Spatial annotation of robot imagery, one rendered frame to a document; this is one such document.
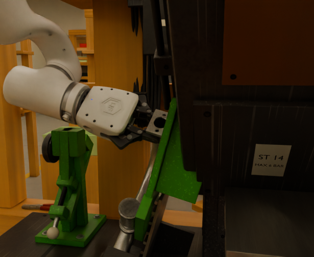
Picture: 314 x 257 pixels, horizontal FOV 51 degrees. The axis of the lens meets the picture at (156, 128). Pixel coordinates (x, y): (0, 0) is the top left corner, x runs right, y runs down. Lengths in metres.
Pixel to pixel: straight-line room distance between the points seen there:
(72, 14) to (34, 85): 10.77
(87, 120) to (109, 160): 0.35
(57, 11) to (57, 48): 10.91
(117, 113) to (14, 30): 0.23
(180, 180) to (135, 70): 0.44
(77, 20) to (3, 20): 10.74
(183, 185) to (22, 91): 0.36
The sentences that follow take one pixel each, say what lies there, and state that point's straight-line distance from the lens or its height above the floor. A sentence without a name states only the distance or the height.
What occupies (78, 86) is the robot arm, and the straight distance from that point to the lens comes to 0.66.
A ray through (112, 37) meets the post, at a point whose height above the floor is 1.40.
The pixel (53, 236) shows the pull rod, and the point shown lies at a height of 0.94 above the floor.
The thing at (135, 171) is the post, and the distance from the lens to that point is 0.94.
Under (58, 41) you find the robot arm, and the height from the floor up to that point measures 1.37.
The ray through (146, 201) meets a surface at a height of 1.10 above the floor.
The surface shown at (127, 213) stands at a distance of 0.56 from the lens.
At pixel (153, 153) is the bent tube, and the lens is 0.69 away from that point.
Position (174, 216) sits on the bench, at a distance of 1.02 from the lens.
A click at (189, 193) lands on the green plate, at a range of 0.54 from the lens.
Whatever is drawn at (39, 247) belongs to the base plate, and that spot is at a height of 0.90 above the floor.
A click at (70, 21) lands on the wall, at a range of 11.43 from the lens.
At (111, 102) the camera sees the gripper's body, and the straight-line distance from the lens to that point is 0.64.
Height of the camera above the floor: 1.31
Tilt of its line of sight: 10 degrees down
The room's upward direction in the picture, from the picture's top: straight up
